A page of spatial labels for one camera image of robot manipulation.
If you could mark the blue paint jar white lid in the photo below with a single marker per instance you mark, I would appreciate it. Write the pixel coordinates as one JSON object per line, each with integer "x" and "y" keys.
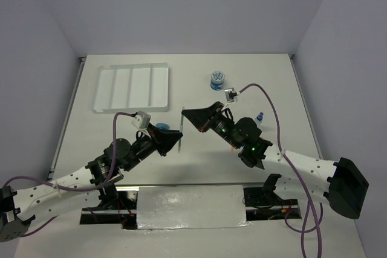
{"x": 217, "y": 80}

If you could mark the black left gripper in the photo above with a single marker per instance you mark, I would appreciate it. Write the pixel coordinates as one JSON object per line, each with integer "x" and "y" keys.
{"x": 165, "y": 139}

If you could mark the clear bottle blue cap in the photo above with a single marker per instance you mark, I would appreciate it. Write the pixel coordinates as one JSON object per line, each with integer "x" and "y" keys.
{"x": 259, "y": 119}

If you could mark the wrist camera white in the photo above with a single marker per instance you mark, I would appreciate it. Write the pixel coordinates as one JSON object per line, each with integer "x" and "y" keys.
{"x": 141, "y": 120}
{"x": 231, "y": 95}

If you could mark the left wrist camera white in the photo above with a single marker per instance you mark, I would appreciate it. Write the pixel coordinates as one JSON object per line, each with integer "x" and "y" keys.
{"x": 141, "y": 120}

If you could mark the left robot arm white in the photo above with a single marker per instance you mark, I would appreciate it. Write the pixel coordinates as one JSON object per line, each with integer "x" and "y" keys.
{"x": 93, "y": 185}

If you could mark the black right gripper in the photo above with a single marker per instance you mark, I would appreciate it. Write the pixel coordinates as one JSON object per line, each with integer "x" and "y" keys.
{"x": 201, "y": 118}

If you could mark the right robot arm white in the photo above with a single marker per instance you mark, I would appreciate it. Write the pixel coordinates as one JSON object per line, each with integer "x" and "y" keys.
{"x": 340, "y": 184}

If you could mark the white divided organizer tray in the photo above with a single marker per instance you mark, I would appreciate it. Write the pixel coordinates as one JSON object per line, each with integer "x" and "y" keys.
{"x": 131, "y": 87}

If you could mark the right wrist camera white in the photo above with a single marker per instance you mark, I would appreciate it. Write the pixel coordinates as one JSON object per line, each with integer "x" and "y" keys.
{"x": 231, "y": 95}

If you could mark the blue jar lying sideways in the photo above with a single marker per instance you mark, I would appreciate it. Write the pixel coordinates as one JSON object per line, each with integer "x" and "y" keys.
{"x": 162, "y": 126}

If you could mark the silver foil covered panel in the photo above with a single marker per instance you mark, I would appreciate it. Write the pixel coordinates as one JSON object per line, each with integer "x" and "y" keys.
{"x": 191, "y": 207}

